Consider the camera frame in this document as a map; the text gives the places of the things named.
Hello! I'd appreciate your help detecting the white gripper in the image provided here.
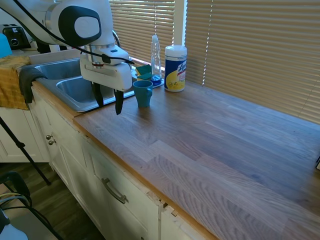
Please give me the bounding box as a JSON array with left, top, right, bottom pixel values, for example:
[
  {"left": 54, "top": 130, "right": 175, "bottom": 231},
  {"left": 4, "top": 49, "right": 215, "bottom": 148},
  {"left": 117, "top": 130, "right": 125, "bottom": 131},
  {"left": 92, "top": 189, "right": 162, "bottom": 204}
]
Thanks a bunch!
[{"left": 79, "top": 50, "right": 133, "bottom": 116}]

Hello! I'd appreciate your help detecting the teal mug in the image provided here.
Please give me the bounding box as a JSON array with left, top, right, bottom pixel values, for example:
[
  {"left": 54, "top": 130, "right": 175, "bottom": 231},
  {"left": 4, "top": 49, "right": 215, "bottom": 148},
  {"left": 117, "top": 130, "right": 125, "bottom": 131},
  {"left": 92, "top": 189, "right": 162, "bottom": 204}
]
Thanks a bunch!
[{"left": 132, "top": 79, "right": 154, "bottom": 109}]

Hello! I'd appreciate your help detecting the stainless steel double sink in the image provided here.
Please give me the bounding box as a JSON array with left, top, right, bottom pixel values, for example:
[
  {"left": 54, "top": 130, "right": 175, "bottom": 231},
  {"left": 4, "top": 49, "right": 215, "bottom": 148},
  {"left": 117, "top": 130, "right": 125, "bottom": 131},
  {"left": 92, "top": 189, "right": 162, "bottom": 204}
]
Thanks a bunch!
[{"left": 28, "top": 57, "right": 137, "bottom": 113}]

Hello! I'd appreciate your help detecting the chrome faucet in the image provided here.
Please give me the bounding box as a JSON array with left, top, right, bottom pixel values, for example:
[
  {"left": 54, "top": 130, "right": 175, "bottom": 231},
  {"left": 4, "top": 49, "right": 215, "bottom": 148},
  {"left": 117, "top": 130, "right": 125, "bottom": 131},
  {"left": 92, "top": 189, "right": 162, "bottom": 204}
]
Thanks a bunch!
[{"left": 111, "top": 29, "right": 122, "bottom": 50}]

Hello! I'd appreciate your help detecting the clear dish soap bottle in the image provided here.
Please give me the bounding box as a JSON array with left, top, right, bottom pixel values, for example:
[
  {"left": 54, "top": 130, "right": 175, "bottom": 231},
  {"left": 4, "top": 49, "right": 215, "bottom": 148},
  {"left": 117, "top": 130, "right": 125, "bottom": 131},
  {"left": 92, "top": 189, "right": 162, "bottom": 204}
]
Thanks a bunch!
[{"left": 150, "top": 34, "right": 163, "bottom": 86}]

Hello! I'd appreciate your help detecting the Lysol wipes canister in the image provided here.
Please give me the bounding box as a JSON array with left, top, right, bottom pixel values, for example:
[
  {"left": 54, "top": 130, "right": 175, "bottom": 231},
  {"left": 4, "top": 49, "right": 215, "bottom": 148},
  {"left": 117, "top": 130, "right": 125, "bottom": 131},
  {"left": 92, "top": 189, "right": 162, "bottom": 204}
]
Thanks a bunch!
[{"left": 163, "top": 44, "right": 188, "bottom": 93}]

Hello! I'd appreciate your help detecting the white kitchen cabinet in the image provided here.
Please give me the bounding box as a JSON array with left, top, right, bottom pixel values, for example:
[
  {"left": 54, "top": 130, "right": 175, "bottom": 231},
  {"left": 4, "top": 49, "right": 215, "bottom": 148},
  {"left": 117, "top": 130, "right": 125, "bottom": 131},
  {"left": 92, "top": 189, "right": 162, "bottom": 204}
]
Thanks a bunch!
[{"left": 29, "top": 84, "right": 222, "bottom": 240}]

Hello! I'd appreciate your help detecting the grey cloth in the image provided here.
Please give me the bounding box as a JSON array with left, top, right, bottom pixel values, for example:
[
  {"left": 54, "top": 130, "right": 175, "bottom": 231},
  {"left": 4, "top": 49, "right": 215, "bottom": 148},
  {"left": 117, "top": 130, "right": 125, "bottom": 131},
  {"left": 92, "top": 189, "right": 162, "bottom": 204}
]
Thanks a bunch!
[{"left": 18, "top": 65, "right": 49, "bottom": 105}]

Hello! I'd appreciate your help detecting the white side cabinet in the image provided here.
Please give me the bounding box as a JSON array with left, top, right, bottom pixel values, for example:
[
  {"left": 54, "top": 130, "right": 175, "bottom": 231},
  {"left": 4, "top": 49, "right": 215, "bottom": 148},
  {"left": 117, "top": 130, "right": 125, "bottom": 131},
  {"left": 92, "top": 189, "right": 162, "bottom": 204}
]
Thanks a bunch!
[{"left": 0, "top": 106, "right": 51, "bottom": 164}]

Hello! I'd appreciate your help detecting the black tripod leg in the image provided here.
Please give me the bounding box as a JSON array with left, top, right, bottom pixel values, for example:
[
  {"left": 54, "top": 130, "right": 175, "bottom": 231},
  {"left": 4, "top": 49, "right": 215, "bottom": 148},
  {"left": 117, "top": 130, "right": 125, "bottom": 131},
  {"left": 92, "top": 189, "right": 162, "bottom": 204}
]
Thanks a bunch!
[{"left": 0, "top": 115, "right": 52, "bottom": 186}]

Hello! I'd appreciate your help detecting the yellow towel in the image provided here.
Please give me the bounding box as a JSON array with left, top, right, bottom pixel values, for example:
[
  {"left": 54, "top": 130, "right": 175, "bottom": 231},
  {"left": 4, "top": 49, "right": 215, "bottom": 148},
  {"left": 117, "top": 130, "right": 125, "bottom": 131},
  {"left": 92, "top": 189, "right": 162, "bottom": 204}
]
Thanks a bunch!
[{"left": 0, "top": 55, "right": 32, "bottom": 111}]

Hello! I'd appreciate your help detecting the black toaster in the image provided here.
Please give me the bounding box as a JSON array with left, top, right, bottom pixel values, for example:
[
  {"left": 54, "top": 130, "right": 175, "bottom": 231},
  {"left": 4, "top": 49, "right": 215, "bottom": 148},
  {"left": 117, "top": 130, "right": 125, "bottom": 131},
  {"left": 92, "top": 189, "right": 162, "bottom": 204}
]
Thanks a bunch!
[{"left": 1, "top": 23, "right": 32, "bottom": 51}]

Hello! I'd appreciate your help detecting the light blue object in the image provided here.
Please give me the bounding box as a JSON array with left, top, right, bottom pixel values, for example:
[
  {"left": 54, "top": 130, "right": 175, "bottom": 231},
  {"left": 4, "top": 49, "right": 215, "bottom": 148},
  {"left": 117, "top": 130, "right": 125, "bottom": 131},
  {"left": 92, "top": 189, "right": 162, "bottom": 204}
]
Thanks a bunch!
[{"left": 0, "top": 33, "right": 13, "bottom": 59}]

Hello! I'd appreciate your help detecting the wide tan window blind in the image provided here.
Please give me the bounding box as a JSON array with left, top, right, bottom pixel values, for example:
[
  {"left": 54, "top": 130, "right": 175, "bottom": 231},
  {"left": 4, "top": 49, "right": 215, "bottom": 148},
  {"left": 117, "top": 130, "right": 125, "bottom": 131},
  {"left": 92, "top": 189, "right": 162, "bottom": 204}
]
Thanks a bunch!
[{"left": 185, "top": 0, "right": 320, "bottom": 125}]

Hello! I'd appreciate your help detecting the white rounded object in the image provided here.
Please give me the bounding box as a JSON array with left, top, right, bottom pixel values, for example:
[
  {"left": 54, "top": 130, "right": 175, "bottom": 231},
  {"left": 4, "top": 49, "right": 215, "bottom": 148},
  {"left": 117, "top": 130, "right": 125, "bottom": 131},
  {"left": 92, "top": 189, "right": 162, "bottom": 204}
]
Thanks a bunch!
[{"left": 0, "top": 209, "right": 29, "bottom": 240}]

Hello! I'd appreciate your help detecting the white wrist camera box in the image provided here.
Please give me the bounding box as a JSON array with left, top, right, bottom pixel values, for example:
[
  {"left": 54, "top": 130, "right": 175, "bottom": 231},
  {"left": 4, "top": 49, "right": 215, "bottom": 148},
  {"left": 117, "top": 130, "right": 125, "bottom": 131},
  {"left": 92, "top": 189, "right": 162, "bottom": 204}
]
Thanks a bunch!
[{"left": 96, "top": 46, "right": 131, "bottom": 67}]

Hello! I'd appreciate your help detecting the metal cabinet bar handle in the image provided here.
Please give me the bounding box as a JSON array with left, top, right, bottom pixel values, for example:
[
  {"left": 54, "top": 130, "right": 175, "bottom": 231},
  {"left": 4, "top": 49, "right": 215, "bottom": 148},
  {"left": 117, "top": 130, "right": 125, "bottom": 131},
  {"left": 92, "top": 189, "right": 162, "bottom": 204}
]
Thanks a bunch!
[{"left": 100, "top": 177, "right": 129, "bottom": 205}]

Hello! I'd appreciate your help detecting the white window frame post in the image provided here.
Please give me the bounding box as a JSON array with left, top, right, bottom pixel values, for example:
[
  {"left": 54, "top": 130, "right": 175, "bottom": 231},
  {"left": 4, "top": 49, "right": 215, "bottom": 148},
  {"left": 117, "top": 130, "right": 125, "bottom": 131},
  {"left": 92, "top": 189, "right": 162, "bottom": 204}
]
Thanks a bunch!
[{"left": 173, "top": 0, "right": 189, "bottom": 47}]

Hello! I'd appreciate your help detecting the bundle of floor cables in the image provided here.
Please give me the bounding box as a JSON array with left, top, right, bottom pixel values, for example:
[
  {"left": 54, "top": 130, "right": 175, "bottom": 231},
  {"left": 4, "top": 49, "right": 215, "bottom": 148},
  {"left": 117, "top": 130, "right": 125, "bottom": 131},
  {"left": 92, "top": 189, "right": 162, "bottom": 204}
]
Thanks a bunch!
[{"left": 0, "top": 191, "right": 64, "bottom": 240}]

